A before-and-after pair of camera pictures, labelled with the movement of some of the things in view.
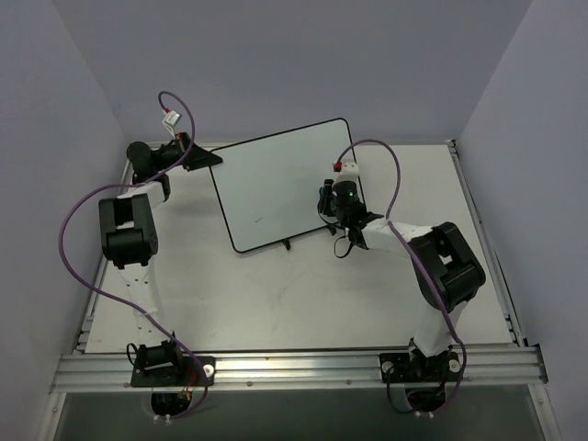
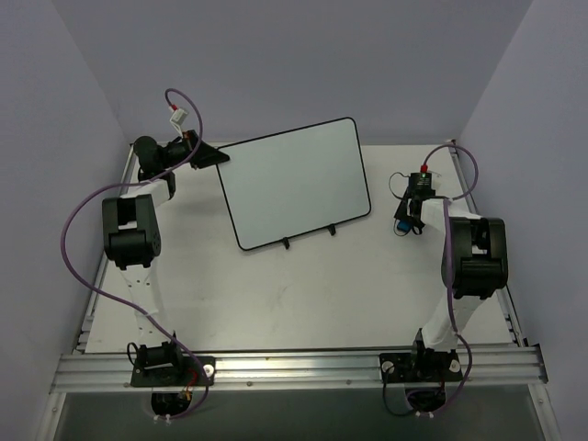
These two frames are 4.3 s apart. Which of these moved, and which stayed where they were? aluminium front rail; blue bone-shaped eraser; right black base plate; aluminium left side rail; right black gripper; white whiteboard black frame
Moved: right black gripper; blue bone-shaped eraser
Stayed: aluminium front rail; right black base plate; aluminium left side rail; white whiteboard black frame
